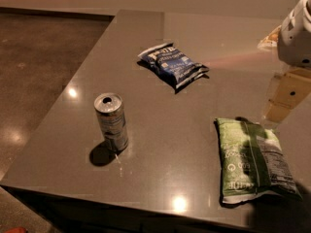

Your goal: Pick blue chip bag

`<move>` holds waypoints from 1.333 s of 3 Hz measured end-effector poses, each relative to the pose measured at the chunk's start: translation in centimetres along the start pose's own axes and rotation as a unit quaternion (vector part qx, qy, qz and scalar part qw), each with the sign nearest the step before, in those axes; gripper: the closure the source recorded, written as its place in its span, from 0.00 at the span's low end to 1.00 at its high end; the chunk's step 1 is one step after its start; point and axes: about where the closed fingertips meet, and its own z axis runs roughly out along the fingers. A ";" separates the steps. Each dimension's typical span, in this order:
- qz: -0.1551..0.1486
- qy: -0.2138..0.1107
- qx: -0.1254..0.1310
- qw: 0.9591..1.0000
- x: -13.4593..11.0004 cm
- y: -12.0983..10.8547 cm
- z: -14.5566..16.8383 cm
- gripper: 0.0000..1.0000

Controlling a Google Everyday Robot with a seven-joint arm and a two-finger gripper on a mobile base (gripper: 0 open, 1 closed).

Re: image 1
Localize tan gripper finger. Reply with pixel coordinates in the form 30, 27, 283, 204
263, 67, 311, 123

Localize blue chip bag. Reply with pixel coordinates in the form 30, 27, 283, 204
138, 43, 209, 90

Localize green chip bag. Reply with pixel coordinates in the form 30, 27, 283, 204
216, 118, 302, 205

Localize white plate with food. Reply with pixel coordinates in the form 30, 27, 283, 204
258, 26, 281, 50

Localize silver drink can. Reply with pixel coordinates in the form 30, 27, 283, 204
94, 92, 128, 151

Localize red object on floor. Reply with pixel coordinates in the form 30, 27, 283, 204
4, 227, 28, 233

